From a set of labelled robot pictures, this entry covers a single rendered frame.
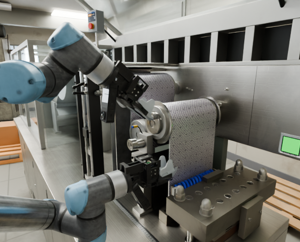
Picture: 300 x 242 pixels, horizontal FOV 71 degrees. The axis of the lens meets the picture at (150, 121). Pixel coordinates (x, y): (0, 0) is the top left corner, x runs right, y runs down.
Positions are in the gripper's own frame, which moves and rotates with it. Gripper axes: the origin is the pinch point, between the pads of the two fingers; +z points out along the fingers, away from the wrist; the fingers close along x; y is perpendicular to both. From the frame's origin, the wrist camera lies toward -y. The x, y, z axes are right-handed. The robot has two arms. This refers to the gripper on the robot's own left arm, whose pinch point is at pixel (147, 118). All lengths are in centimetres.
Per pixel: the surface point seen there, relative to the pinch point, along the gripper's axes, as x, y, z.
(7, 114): 648, -93, 59
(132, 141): 2.5, -8.6, 1.7
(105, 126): 68, -5, 25
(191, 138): -5.8, 3.4, 16.8
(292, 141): -29.7, 17.9, 32.1
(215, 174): -11.4, -2.2, 31.8
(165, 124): -4.9, 1.2, 3.4
